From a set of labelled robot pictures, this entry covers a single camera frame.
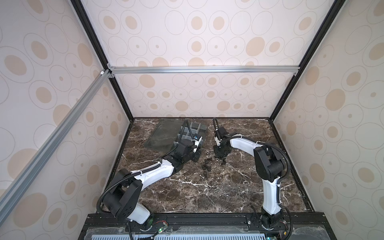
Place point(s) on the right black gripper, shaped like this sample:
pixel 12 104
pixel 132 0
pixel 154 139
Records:
pixel 220 150

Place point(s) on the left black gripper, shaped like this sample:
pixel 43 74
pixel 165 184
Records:
pixel 197 157

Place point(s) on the clear compartment organizer box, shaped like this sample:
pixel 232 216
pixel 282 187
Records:
pixel 166 135

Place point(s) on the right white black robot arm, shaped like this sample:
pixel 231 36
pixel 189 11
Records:
pixel 269 167

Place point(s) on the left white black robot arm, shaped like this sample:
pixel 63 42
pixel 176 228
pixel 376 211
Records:
pixel 121 197

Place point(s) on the pile of black screws nuts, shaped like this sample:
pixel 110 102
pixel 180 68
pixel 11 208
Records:
pixel 214 165

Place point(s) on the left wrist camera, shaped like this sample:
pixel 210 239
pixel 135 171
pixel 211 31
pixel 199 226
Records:
pixel 197 140

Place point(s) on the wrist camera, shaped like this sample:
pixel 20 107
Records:
pixel 197 140
pixel 221 133

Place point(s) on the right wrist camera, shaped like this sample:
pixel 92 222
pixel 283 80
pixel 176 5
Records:
pixel 221 133

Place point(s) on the horizontal aluminium frame bar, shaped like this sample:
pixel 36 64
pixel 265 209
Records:
pixel 205 70

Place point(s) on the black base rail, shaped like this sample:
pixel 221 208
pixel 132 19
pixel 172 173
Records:
pixel 209 226

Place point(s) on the diagonal aluminium frame bar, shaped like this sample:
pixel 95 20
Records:
pixel 20 185

